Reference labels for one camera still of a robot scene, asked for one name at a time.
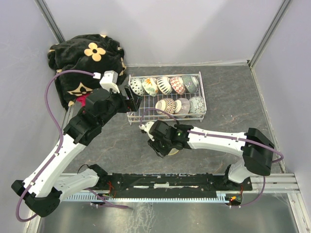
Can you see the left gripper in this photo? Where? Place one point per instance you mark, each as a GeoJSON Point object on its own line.
{"type": "Point", "coordinates": [136, 99]}

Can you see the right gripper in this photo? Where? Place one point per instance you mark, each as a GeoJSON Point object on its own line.
{"type": "Point", "coordinates": [159, 152]}

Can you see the red patterned bowl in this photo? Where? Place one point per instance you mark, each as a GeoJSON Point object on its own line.
{"type": "Point", "coordinates": [136, 86]}

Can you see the brown scale patterned bowl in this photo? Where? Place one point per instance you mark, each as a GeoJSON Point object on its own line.
{"type": "Point", "coordinates": [167, 105]}

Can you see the white wire dish rack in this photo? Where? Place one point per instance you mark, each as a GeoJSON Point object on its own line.
{"type": "Point", "coordinates": [180, 95]}

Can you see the blue triangle patterned bowl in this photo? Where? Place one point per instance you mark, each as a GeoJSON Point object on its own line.
{"type": "Point", "coordinates": [178, 85]}

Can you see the purple striped bowl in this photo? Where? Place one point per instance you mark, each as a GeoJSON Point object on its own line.
{"type": "Point", "coordinates": [182, 106]}

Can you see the grey geometric patterned bowl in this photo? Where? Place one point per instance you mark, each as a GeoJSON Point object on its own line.
{"type": "Point", "coordinates": [191, 83]}

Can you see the multicolour bowl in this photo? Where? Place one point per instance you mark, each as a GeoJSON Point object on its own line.
{"type": "Point", "coordinates": [197, 105]}

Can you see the yellow teal sun bowl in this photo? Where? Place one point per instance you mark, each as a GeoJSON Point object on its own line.
{"type": "Point", "coordinates": [173, 152]}

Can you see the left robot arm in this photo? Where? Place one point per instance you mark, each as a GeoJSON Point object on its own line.
{"type": "Point", "coordinates": [42, 192]}

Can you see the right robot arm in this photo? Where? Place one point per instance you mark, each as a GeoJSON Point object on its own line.
{"type": "Point", "coordinates": [253, 148]}

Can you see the red cloth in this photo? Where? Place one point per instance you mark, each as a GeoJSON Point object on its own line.
{"type": "Point", "coordinates": [82, 99]}

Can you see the black floral fleece blanket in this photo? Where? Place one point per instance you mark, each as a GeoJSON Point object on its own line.
{"type": "Point", "coordinates": [91, 53]}

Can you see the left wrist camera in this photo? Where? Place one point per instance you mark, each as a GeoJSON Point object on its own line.
{"type": "Point", "coordinates": [108, 81]}

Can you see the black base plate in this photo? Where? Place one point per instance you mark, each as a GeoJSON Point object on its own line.
{"type": "Point", "coordinates": [160, 186]}

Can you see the aluminium frame rail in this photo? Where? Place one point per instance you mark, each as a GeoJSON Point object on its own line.
{"type": "Point", "coordinates": [68, 186]}

